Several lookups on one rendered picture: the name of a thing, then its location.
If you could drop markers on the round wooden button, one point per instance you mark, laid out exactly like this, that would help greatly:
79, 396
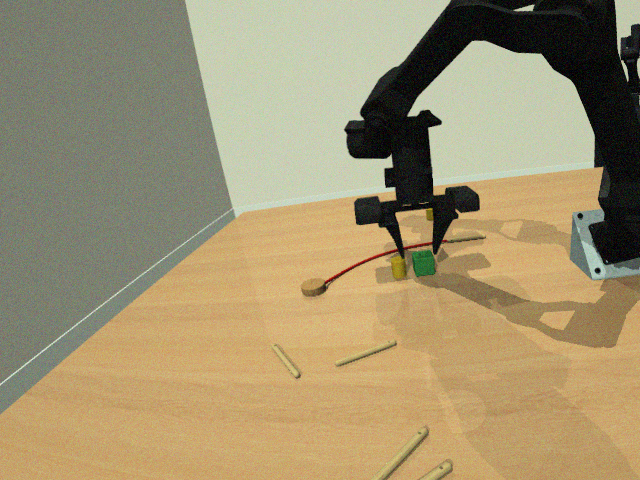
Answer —
313, 287

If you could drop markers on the green block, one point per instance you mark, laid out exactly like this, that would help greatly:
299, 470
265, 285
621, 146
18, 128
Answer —
423, 263

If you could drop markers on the red string with wooden stick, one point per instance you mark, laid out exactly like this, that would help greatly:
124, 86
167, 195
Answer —
479, 236

